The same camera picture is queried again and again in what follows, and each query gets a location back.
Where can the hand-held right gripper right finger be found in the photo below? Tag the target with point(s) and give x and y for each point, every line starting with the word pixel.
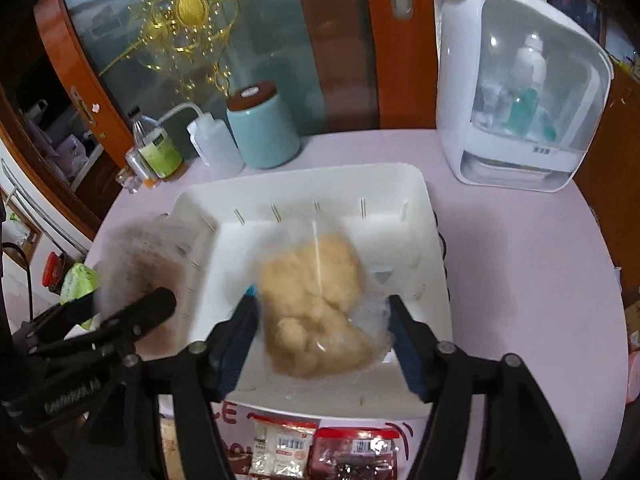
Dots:
pixel 407 350

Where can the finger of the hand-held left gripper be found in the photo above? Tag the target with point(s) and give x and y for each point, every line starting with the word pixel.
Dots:
pixel 60 317
pixel 145 310

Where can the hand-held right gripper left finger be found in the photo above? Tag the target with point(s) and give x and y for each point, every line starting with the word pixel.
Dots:
pixel 240 342

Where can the brown snack packet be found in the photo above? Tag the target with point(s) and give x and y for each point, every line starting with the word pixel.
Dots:
pixel 145 255

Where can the clear packet of beige snack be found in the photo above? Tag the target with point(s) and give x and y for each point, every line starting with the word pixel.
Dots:
pixel 310 280

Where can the white packet of beige snack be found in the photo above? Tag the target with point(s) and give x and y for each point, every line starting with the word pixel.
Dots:
pixel 282 447

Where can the red packet of dark snack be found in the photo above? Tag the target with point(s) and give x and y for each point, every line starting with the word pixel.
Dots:
pixel 350 460

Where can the white plastic bin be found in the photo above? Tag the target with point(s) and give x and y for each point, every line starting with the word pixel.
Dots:
pixel 310 190

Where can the green packet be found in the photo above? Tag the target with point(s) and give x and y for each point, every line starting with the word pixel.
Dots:
pixel 77 280

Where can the red box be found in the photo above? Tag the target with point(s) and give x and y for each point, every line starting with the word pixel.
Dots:
pixel 55 270

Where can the red printed table mat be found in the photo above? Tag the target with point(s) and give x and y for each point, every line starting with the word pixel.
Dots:
pixel 235 422

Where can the small glass jar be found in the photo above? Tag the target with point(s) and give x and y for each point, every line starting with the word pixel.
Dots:
pixel 127 182

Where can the small clear jar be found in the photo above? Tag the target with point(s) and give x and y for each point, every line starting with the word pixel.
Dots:
pixel 140 167

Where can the clear bottle with green label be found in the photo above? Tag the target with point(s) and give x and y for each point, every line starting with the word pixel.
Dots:
pixel 160 155

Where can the white squeeze bottle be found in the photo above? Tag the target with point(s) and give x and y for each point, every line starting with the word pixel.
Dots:
pixel 217 150

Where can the teal canister with brown lid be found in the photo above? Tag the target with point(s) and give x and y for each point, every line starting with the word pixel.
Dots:
pixel 265 130

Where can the wooden cabinet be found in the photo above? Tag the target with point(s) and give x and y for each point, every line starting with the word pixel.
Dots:
pixel 605 185

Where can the teal plastic bottle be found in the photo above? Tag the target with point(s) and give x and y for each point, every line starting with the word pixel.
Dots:
pixel 524 112

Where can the white cabinet with clear door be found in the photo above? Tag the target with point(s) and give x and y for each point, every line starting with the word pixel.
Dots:
pixel 452 85

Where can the wooden door with frosted glass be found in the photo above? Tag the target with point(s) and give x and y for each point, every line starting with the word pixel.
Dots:
pixel 340 60

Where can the gold flower ornament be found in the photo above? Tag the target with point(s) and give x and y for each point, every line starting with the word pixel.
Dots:
pixel 192 10

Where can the white plastic bottle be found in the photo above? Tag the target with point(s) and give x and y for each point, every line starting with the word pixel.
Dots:
pixel 527 67

